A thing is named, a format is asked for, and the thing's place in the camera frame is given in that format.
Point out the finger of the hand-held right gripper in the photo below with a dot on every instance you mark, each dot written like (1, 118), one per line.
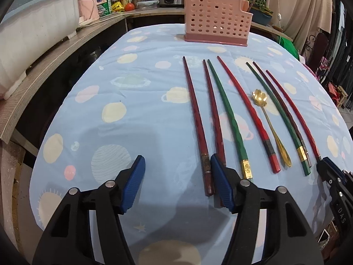
(325, 172)
(333, 166)

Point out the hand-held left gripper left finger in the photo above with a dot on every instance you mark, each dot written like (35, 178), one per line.
(133, 182)

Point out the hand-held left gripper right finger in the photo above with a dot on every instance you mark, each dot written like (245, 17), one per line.
(222, 182)

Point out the thin red chopstick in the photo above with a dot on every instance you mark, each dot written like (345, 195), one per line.
(314, 146)

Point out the dark red chopstick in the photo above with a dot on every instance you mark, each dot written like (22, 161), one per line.
(195, 116)
(211, 102)

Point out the maroon chopstick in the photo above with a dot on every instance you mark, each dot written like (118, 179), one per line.
(285, 113)

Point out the green chopstick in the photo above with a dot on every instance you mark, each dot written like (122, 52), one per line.
(227, 110)
(275, 107)

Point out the bright red chopstick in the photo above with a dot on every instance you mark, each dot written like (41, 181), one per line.
(242, 96)

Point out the gold flower spoon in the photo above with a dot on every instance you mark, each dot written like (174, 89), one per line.
(257, 96)

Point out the pink perforated utensil holder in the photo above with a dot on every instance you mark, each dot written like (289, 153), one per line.
(215, 16)

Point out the small wooden stool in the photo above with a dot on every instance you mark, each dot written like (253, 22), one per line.
(342, 95)

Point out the blue planet print tablecloth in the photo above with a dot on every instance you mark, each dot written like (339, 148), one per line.
(138, 88)

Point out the dark wooden chair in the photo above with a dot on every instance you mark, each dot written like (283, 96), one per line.
(315, 49)

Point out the green cloth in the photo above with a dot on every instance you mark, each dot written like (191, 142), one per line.
(288, 47)

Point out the hanging dark clothes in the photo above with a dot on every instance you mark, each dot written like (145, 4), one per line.
(342, 33)

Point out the steel pot under counter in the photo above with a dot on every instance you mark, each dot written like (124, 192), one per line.
(92, 54)

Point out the wooden counter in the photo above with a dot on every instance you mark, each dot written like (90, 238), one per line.
(55, 69)

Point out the beige curtain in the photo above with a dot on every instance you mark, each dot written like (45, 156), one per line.
(300, 8)

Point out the blue planter with plants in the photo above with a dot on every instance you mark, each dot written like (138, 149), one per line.
(262, 16)

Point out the white power strip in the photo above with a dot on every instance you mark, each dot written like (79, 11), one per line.
(87, 21)

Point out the red tomato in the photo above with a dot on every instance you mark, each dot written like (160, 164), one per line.
(129, 7)

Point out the yellow packet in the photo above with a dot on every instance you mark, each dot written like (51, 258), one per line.
(117, 7)

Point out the green carton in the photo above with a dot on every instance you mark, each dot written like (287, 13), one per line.
(105, 8)

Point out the glass food container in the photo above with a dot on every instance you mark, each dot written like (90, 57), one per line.
(147, 4)

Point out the white dish drainer tub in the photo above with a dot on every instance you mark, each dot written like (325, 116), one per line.
(33, 33)

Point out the pink appliance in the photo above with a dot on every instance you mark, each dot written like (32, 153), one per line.
(89, 2)

